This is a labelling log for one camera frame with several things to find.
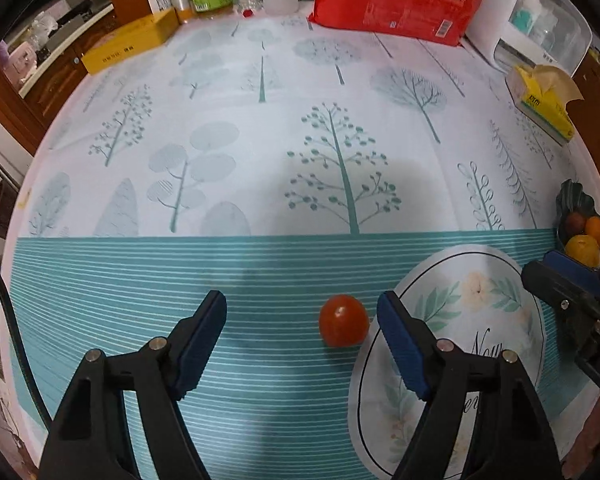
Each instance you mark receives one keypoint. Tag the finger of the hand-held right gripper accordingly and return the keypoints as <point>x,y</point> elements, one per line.
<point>575,270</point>

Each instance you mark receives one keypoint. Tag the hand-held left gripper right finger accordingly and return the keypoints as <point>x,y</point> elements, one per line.
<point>402,345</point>

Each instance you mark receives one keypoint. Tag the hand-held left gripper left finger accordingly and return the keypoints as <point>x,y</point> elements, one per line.
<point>200,345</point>

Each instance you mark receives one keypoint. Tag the red cherry tomato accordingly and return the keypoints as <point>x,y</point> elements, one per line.
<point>343,321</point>

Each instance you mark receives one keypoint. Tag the dark green leaf-shaped plate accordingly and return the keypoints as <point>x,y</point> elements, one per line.
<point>572,197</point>

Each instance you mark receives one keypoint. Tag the white floral oval plate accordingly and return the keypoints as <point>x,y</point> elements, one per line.
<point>460,300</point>

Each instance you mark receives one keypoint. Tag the yellow orange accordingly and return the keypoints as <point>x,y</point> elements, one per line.
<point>582,250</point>

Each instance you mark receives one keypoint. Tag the dark round fruit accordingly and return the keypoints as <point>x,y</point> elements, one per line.
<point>574,220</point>

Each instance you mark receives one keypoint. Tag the yellow tissue pack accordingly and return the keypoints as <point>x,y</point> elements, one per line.
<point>545,102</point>

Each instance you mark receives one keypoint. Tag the clear storage box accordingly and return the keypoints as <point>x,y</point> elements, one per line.
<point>547,25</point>

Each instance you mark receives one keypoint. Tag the tree print tablecloth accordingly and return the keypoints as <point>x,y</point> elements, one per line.
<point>280,110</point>

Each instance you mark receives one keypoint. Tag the white appliance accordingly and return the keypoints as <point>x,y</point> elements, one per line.
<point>500,5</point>

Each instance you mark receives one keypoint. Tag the wooden cabinet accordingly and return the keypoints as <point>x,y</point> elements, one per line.
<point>55,75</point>

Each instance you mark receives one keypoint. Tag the yellow cardboard box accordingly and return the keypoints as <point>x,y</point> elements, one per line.
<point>130,42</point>

